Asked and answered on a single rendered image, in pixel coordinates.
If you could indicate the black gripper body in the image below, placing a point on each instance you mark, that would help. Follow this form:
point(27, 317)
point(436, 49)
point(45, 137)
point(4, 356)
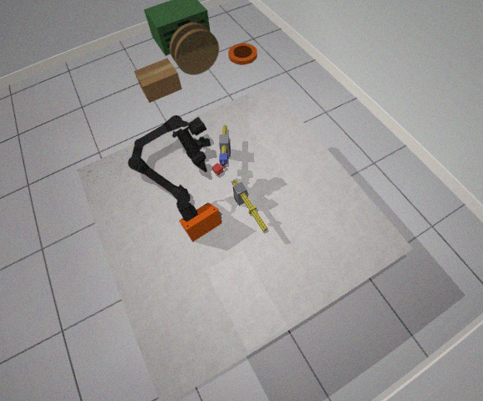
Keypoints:
point(192, 151)

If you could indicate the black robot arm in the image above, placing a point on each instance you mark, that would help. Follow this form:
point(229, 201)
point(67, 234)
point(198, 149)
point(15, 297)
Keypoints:
point(186, 209)

